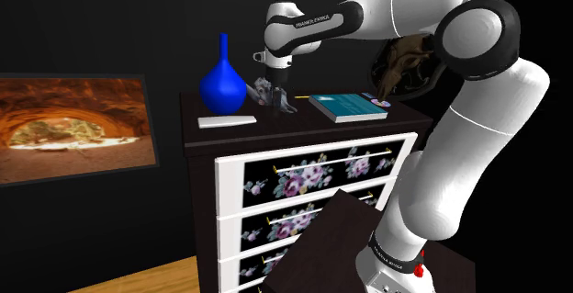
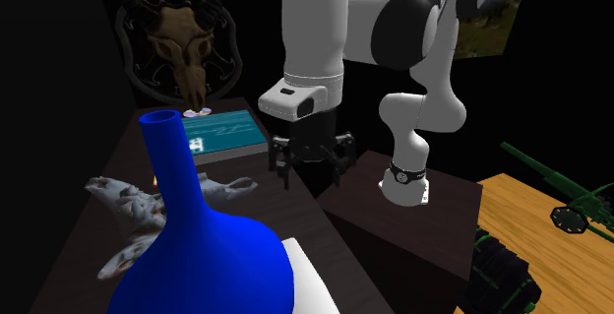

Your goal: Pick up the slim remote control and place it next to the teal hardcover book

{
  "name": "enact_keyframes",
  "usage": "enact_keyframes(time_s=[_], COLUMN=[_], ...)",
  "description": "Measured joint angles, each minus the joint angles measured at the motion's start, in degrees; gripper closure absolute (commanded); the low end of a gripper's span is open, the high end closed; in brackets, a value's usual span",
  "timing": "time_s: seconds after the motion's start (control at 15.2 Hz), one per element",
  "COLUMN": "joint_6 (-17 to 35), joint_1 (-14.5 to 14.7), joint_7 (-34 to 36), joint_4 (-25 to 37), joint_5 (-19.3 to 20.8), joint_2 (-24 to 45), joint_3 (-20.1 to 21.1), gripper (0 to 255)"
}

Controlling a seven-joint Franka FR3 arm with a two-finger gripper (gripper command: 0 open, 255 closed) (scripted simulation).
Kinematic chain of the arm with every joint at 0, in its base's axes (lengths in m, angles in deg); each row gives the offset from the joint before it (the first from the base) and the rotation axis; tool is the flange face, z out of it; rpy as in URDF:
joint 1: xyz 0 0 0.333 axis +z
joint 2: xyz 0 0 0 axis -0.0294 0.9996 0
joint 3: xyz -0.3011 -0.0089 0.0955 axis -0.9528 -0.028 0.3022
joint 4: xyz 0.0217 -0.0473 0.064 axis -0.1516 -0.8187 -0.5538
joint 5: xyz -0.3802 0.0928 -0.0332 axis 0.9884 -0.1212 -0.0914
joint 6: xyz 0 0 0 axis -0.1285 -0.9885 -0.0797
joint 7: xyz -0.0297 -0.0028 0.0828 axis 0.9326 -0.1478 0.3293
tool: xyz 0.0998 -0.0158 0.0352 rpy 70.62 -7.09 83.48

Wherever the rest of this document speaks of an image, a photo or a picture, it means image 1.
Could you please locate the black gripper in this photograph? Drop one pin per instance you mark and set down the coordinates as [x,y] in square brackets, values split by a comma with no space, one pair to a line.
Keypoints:
[276,77]

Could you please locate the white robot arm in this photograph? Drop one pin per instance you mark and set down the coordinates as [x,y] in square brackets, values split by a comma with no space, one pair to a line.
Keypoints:
[474,117]

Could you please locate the grey animal figure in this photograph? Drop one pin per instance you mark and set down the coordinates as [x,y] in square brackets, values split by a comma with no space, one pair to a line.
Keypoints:
[263,91]

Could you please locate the yellow pencil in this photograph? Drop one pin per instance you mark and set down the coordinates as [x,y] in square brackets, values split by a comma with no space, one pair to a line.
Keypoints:
[302,97]

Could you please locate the dark floral chest of drawers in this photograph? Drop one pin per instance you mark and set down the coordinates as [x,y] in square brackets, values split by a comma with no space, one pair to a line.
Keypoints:
[291,124]

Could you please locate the blue long-necked vase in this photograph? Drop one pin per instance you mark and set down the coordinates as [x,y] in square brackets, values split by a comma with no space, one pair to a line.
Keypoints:
[222,88]

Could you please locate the white flat remote control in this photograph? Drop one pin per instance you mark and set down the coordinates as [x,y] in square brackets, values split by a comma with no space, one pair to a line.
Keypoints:
[226,121]

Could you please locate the teal book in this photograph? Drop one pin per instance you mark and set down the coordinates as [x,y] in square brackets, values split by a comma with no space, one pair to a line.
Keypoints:
[347,106]

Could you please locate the small colourful round disc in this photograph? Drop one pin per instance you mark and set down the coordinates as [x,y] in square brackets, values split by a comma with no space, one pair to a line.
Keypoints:
[381,102]

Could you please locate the brown figure in dark shell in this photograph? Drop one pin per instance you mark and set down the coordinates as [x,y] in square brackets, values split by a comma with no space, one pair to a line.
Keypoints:
[398,66]

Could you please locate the orange cave wall picture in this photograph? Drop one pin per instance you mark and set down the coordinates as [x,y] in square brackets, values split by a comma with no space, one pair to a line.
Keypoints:
[76,126]

